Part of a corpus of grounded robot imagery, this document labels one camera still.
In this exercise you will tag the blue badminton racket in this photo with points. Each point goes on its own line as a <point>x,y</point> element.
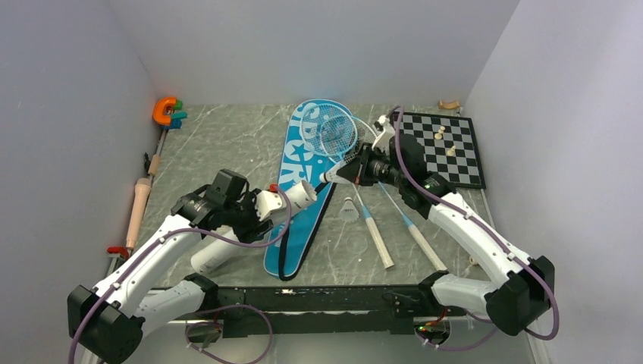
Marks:
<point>363,131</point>
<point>329,131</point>

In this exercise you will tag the beige toy microphone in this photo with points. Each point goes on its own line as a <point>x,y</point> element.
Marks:
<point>141,194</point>

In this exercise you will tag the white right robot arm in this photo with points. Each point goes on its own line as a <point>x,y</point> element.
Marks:
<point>519,294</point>

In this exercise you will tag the black white chessboard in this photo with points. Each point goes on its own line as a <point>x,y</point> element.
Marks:
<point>463,170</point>

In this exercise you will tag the blue badminton racket front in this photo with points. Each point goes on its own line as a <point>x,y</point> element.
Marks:
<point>329,131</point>

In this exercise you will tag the beige chess pawn rear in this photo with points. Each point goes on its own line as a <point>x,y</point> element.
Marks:
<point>440,133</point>

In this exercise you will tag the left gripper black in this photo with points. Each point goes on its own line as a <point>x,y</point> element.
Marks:
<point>249,233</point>

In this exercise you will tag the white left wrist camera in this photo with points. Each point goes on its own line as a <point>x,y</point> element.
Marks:
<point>270,206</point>

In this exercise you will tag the wooden arch block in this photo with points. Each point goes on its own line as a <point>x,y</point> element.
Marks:
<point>452,105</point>

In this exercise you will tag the green teal toy blocks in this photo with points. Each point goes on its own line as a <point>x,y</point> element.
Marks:
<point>177,117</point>

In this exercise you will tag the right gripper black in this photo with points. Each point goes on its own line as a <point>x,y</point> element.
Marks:
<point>351,171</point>

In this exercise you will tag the orange letter C toy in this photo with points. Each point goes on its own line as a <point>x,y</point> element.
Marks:
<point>163,110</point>

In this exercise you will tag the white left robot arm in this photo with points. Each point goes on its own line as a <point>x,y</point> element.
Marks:
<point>111,318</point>

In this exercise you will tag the blue racket carry bag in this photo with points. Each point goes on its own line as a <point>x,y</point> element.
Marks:
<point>301,216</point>

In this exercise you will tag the red clamp knob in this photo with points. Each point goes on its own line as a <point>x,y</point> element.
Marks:
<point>120,252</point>

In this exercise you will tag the wooden handled tool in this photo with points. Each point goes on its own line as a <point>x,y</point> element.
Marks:
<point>151,163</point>

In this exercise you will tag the white shuttlecock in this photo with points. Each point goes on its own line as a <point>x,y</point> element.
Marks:
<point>331,176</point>
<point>348,212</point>

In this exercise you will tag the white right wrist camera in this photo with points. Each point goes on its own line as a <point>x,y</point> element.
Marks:
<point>385,132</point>

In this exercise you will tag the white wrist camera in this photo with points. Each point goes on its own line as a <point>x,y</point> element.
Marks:
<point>270,206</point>
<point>385,132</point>

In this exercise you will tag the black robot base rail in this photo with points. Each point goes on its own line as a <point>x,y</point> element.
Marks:
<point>395,309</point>

